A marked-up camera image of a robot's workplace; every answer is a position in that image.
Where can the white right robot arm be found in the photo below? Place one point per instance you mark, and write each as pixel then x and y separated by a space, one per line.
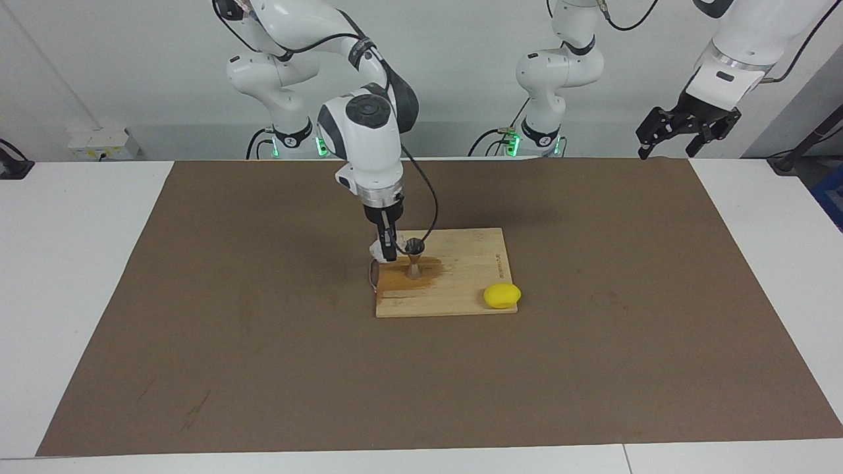
pixel 369 138

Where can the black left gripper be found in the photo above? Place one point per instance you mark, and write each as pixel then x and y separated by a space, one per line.
pixel 701 110

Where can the black clamp mount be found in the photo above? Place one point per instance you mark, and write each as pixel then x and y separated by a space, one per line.
pixel 14 168

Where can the black stand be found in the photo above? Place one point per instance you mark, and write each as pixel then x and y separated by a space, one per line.
pixel 800 148

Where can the metal double jigger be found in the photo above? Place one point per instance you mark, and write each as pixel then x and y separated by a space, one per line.
pixel 414 263

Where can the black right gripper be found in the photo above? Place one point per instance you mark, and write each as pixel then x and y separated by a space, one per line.
pixel 383 214

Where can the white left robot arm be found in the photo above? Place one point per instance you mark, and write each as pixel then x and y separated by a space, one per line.
pixel 560 72

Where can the blue box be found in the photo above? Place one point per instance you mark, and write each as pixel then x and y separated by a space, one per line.
pixel 831 197

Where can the yellow lemon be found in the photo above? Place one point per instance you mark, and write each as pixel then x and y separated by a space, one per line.
pixel 502 295

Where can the wooden cutting board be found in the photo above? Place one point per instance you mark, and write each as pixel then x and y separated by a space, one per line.
pixel 467 270

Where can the brown table mat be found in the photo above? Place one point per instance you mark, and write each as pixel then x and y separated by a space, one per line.
pixel 421 382

